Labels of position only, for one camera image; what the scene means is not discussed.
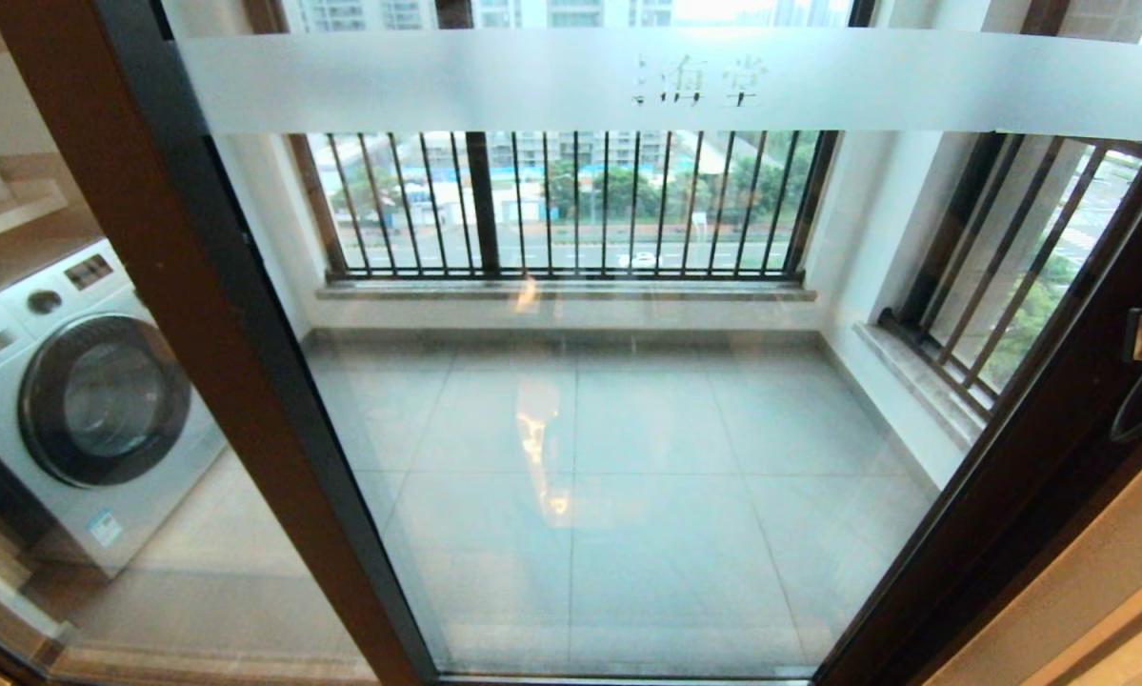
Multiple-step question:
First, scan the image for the brown sliding door with lock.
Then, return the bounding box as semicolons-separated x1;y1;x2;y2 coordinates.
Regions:
161;0;1142;686

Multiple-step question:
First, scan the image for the short black window railing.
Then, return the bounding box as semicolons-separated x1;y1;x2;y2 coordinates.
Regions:
880;133;1142;420

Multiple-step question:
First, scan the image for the short grey stone window sill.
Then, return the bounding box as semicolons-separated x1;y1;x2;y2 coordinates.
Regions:
851;319;991;454

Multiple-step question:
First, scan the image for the long black window railing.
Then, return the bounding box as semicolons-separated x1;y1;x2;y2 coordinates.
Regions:
304;129;843;285

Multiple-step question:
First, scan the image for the long grey stone window sill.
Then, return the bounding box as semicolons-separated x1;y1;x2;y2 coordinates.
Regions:
315;278;817;304

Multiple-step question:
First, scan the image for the brown glass door without lock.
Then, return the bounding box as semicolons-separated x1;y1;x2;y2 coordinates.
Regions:
0;0;438;686

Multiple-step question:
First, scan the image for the silver front-load washing machine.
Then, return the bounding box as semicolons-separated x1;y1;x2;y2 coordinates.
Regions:
0;238;229;582

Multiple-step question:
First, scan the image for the narrow dark window frame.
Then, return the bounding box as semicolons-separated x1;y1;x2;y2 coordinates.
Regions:
899;0;1076;330

